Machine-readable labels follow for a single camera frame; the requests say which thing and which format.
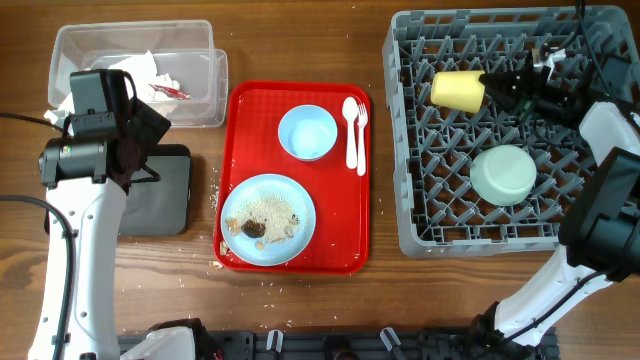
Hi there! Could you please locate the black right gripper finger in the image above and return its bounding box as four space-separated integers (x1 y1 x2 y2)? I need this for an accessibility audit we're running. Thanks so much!
478 71 527 93
487 89 525 114

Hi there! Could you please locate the yellow plastic cup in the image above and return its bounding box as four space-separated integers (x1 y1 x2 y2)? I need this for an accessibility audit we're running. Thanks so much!
430 70 485 113

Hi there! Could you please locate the mint green bowl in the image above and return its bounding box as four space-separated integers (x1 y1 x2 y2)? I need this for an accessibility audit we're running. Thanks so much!
470 145 537 206

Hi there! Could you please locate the red ketchup packet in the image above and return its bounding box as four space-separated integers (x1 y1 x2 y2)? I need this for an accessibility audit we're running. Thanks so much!
150 84 192 100

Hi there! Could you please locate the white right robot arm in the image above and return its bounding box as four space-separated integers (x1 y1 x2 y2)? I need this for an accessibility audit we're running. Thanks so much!
465 60 639 359

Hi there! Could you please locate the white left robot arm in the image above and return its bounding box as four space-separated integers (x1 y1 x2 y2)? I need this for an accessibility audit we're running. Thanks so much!
28 144 192 359

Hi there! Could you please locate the grey-blue dishwasher rack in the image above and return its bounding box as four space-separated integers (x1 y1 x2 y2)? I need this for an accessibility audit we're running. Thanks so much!
382 5 639 258

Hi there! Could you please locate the black rectangular tray bin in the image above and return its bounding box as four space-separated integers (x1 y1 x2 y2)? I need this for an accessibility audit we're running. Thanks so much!
119 144 192 237

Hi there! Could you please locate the white crumpled paper in bin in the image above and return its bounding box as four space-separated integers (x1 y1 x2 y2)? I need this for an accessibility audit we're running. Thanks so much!
43 49 182 126

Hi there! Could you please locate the clear plastic bin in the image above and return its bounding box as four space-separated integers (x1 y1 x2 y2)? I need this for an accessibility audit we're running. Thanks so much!
48 20 229 128

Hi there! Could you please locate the red plastic tray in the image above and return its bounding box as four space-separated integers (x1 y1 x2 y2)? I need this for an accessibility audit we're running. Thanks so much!
218 81 371 275

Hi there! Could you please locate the white plastic fork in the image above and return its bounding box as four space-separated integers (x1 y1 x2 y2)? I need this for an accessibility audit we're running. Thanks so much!
356 104 369 177

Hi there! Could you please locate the white plastic spoon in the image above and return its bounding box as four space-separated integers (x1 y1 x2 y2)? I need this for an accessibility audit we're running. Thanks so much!
342 97 359 169

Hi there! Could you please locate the light blue small saucer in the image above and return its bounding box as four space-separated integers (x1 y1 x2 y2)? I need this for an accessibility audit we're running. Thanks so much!
277 104 338 161

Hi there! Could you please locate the light blue dinner plate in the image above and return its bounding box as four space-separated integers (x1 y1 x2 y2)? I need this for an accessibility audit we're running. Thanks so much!
219 174 317 267

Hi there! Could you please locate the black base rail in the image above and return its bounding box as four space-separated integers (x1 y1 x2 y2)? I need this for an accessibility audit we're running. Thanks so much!
114 327 559 360

